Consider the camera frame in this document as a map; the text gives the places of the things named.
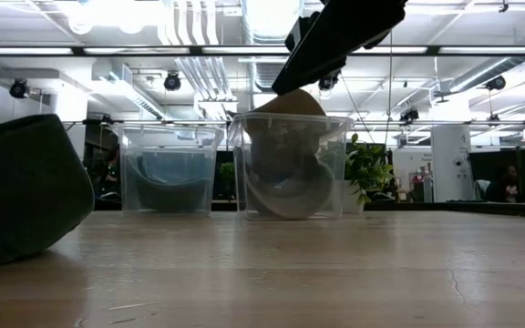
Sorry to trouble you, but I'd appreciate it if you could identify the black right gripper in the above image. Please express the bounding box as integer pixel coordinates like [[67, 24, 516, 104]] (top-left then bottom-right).
[[271, 0, 408, 96]]

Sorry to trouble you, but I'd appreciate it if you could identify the tan cap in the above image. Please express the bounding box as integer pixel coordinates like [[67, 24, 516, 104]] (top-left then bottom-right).
[[242, 88, 332, 183]]

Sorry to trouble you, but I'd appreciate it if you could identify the light gray cap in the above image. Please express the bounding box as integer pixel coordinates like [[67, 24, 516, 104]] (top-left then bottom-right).
[[242, 157, 336, 220]]

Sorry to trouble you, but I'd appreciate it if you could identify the dark teal cap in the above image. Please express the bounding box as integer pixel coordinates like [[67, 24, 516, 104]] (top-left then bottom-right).
[[0, 113, 96, 270], [124, 149, 214, 214]]

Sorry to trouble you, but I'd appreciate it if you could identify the black ceiling spotlight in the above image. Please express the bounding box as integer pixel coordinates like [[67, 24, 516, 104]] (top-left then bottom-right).
[[398, 108, 421, 124], [484, 75, 508, 91], [162, 71, 183, 92], [8, 77, 30, 100], [317, 67, 342, 91]]

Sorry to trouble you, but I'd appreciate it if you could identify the clear plastic bin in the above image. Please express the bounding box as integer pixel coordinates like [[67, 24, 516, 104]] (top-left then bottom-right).
[[227, 111, 355, 222], [115, 122, 226, 218]]

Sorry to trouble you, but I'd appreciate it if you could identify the white ceiling pipe bundle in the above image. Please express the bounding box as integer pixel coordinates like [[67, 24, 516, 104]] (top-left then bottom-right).
[[157, 0, 236, 107]]

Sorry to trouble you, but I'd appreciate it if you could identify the green potted plant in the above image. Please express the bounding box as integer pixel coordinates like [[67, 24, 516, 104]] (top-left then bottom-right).
[[345, 132, 396, 207]]

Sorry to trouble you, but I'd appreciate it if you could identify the small green plant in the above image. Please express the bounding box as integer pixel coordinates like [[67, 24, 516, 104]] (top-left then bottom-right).
[[218, 161, 237, 201]]

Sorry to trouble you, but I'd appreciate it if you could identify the white plant pot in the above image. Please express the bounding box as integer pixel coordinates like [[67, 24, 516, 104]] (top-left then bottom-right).
[[343, 179, 366, 214]]

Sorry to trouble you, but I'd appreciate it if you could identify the white pillar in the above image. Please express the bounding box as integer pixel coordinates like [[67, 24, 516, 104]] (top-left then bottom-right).
[[429, 124, 476, 203]]

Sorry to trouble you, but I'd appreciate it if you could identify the white office chair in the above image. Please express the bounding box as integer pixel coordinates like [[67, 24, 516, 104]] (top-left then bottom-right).
[[474, 179, 491, 201]]

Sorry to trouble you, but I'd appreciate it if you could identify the person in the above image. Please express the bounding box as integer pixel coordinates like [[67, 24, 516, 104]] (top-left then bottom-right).
[[100, 145, 122, 197], [485, 164, 521, 204]]

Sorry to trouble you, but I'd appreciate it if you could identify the round silver ventilation duct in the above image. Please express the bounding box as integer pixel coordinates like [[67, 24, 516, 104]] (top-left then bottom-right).
[[242, 0, 307, 92]]

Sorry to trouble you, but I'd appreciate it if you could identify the thin hanging cable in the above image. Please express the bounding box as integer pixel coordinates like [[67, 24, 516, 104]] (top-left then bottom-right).
[[387, 26, 394, 147]]

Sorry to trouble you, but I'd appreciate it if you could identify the white rectangular air duct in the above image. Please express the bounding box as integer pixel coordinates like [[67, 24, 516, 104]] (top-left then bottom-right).
[[91, 61, 166, 120]]

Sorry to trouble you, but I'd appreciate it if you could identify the black rear table rail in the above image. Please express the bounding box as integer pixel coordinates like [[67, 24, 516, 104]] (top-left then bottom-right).
[[93, 200, 525, 219]]

